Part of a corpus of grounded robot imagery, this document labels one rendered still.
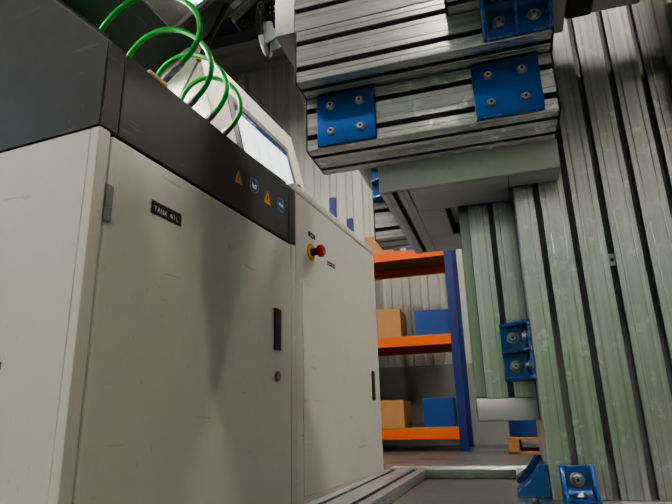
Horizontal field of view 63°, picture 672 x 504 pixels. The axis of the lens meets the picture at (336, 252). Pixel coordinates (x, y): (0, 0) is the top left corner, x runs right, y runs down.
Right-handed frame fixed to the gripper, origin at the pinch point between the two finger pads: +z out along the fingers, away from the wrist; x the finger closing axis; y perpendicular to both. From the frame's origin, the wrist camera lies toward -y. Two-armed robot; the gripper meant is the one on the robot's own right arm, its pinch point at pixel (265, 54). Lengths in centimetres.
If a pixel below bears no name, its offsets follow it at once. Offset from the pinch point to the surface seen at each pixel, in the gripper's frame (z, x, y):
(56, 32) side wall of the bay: 23, -47, -15
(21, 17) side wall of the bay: 16, -47, -25
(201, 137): 33.4, -20.6, -2.8
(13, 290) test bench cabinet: 69, -47, -16
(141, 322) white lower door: 74, -34, -3
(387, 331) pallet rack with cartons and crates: -7, 507, -120
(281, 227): 41.6, 14.9, -2.8
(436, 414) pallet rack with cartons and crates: 86, 517, -73
